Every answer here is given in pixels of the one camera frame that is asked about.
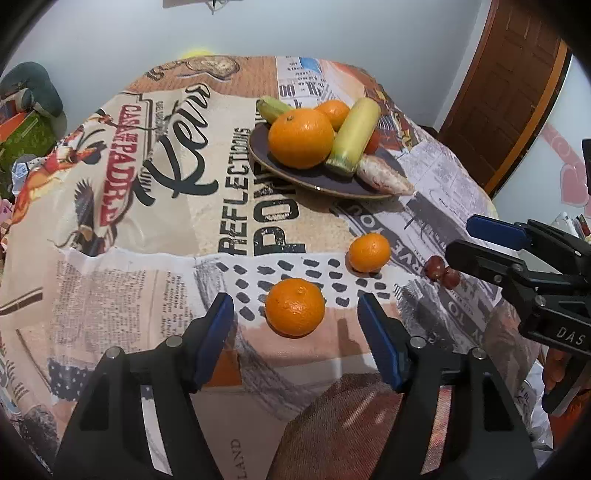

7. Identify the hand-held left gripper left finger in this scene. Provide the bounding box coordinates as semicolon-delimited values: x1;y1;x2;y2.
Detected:
53;292;236;480

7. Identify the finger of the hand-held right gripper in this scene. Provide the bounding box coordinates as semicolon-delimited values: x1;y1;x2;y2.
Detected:
444;239;574;302
465;215;591;278

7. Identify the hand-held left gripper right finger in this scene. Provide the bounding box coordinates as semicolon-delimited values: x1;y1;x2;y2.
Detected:
358;292;539;480

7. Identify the small mandarin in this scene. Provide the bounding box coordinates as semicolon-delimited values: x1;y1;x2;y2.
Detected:
347;233;392;274
264;278;326;337

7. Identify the peeled pomelo segment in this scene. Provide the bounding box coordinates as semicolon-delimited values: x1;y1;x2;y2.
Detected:
355;154;416;195

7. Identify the long yellow corn piece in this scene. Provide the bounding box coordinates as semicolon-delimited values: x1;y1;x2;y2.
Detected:
325;97;382;175

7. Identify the dark grey plate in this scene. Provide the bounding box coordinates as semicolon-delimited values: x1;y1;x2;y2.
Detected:
248;108;407;199

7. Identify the large orange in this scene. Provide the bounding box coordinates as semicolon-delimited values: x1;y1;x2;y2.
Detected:
315;99;352;131
268;107;335;170

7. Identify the short yellow corn piece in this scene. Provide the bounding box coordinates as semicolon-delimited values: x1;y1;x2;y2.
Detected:
257;96;294;124

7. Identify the person's right hand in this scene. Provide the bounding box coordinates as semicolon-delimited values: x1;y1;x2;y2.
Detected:
542;348;572;394

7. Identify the white heart pattern wardrobe door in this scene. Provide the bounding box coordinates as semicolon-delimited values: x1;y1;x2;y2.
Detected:
489;55;591;241

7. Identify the white plastic bag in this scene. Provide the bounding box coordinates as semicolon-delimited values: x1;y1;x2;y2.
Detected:
522;364;556;449

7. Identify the printed newspaper pattern tablecloth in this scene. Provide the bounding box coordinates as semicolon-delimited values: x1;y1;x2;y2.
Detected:
0;55;550;480

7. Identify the brown wooden door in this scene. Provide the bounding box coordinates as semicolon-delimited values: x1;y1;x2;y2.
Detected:
438;0;573;195

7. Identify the green patterned bag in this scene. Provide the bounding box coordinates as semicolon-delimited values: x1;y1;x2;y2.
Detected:
0;111;56;195

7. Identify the yellow foam tube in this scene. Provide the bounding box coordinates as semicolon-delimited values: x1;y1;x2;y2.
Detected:
178;46;218;61

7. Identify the orange box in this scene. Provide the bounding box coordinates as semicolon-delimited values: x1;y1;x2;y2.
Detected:
0;113;29;144

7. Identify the grey plush shark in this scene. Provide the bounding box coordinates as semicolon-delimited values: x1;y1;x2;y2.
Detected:
0;62;64;118

